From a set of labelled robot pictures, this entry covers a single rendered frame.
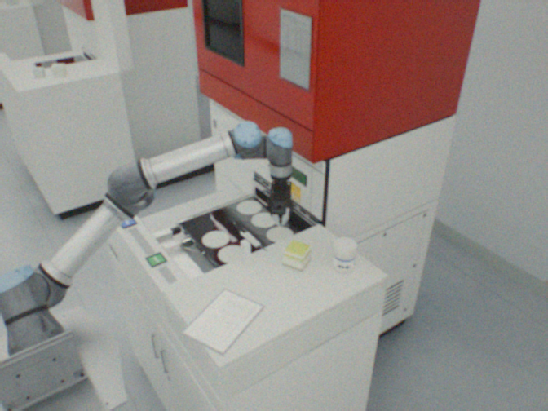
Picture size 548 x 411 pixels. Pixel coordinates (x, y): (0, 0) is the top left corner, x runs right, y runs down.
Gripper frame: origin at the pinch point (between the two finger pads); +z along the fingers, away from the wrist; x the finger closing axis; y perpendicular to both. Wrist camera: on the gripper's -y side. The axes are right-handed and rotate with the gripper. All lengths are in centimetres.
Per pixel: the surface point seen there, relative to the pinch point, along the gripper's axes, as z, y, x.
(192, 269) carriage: 11.3, -12.6, 30.0
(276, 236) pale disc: 9.6, 5.9, 2.1
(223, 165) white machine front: 12, 62, 31
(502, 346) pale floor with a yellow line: 101, 38, -113
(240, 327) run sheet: 2.4, -45.8, 8.7
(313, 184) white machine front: -10.6, 10.5, -11.3
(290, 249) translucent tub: -3.7, -17.9, -4.3
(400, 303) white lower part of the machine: 77, 41, -58
